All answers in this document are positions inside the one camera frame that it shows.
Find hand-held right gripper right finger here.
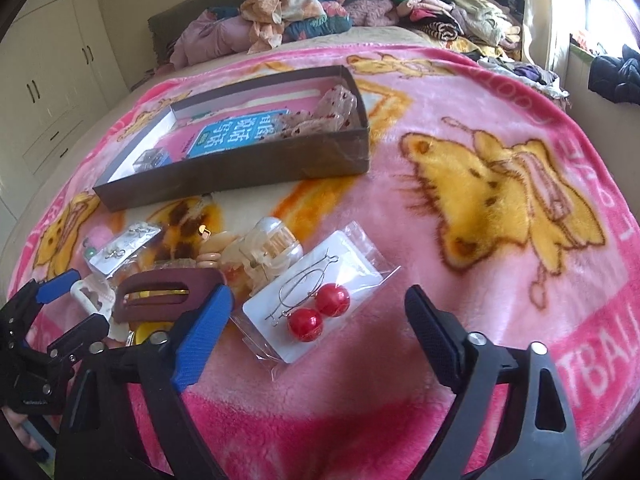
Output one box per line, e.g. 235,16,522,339
404,284,583,480

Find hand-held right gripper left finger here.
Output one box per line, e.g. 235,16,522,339
55,284,236,480

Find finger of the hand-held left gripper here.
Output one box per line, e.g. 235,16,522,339
0,269,82,321
46,312,111,365

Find white hair claw clip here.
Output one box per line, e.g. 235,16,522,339
70,280,118,321

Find yellow hoop earrings packet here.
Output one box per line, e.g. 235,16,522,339
120,322,173,348

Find silver earrings packet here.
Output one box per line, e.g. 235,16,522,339
85,225,163,278

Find maroon hair claw clip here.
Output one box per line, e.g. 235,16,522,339
112,269,226,328

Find beige spiral hair tie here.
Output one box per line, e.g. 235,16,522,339
196,224,241,273

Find red ball earrings packet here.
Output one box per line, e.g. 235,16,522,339
240,225,403,376

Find clear hair claw clip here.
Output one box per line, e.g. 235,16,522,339
220,216,306,293

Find tortoiseshell hair clip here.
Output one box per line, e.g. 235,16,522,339
150,199,216,266

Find brown cardboard box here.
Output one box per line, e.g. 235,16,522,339
92,64,371,215

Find pink printed blanket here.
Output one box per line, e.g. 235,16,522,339
7,45,640,480

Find small clear plastic box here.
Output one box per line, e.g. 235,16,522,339
132,149,168,173

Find pink booklet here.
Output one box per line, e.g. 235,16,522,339
162,105,241,163

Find blue book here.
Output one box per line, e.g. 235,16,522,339
181,107,292,161

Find white wardrobe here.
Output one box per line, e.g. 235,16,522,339
0,0,131,221

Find grey headboard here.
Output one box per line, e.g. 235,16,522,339
147,0,398,61

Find pink quilt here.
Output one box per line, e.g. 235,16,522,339
170,10,251,68

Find dark clothing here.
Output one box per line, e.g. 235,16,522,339
587,44,640,106

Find pile of clothes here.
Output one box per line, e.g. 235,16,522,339
390,0,571,96

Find pink fluffy cloth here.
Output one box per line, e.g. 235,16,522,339
345,0,401,28

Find peach floral cloth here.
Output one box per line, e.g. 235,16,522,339
240,0,326,53

